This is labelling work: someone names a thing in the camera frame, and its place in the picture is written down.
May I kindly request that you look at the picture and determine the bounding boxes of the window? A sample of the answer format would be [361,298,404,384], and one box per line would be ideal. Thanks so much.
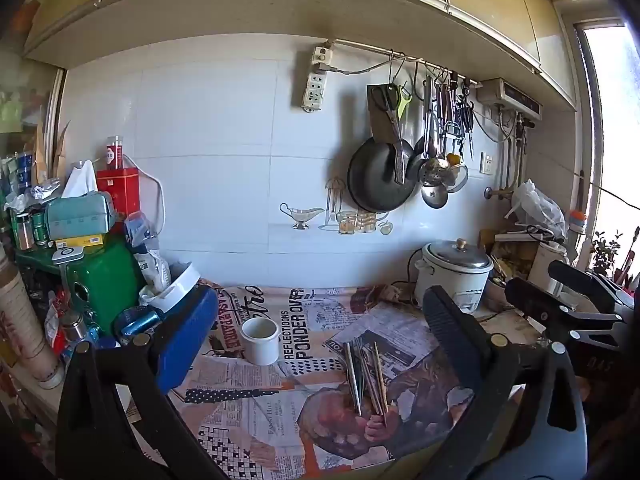
[574,19,640,273]

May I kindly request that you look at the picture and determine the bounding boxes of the blue foil packet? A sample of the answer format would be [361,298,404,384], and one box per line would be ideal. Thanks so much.
[116,307,167,347]

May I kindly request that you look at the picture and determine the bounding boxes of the green appliance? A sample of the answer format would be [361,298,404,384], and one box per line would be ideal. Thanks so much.
[65,237,147,342]

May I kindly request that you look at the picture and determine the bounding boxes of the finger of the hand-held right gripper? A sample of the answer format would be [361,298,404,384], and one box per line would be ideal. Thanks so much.
[505,277,623,341]
[547,260,633,314]

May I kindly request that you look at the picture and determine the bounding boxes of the red tin box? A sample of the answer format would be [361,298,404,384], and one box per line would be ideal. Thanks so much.
[96,167,142,222]

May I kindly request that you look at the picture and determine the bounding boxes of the white cup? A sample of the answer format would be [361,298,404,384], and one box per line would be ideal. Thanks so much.
[241,317,281,366]

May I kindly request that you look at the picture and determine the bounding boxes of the small black scissors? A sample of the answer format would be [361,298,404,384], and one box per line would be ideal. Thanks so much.
[460,99,477,159]

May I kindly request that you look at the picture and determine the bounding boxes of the slotted metal skimmer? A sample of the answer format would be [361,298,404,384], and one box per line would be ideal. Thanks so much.
[419,157,451,187]

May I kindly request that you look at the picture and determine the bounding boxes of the yellow wall cabinet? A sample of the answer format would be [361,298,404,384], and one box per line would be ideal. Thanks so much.
[24,0,579,112]

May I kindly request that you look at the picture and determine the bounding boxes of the yellow flat box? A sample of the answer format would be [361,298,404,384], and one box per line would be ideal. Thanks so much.
[54,232,107,249]

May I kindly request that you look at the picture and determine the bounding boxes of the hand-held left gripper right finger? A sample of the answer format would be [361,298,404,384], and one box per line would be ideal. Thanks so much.
[422,285,588,480]

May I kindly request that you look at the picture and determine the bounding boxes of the white printed plastic bag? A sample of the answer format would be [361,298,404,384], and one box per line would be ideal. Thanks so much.
[124,211,172,292]

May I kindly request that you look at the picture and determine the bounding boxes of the white rice cooker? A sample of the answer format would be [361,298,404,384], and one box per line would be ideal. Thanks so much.
[415,239,495,314]

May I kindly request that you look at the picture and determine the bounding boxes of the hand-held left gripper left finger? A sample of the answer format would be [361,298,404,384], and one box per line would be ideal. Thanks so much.
[57,284,223,480]

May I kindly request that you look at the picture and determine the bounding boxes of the potted plant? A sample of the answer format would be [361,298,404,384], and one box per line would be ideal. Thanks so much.
[590,230,624,277]

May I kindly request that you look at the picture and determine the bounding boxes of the white water heater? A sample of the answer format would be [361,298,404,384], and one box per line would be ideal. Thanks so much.
[476,78,543,122]

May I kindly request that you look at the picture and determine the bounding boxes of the teal tissue box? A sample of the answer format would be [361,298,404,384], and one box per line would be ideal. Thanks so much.
[45,160,115,242]

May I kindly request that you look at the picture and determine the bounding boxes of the brass wall tap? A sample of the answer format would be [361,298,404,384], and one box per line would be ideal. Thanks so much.
[483,179,527,202]

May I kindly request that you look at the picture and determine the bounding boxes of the white plastic basin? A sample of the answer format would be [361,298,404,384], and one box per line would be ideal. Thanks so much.
[139,261,202,312]

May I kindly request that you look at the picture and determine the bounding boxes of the metal hanging rail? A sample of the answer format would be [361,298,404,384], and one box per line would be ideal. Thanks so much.
[332,37,481,86]

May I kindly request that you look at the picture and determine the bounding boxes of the mesh strainer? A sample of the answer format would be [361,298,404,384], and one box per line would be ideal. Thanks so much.
[445,160,470,194]

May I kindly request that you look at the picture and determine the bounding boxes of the white power strip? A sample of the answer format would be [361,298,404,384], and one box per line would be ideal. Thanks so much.
[301,71,327,113]

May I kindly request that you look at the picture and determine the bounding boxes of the black frying pan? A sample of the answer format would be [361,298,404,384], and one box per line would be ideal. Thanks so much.
[347,136,421,213]

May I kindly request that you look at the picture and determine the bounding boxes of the brown wooden chopstick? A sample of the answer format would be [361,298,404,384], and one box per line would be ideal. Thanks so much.
[374,342,389,427]

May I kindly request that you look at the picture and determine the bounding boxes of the teal chopstick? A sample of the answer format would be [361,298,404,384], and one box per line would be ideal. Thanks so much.
[354,345,369,411]

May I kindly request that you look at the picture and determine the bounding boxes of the black rice cooker cable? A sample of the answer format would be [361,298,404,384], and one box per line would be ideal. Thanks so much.
[407,249,427,307]

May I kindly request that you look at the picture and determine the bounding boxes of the white electric kettle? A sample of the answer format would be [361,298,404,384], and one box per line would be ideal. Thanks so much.
[527,240,569,297]

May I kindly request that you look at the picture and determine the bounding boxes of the newspaper print tablecloth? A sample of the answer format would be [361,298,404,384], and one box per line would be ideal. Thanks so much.
[120,284,546,480]

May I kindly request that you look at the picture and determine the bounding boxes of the stack of paper cups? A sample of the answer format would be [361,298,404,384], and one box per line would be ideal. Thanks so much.
[0,255,67,390]

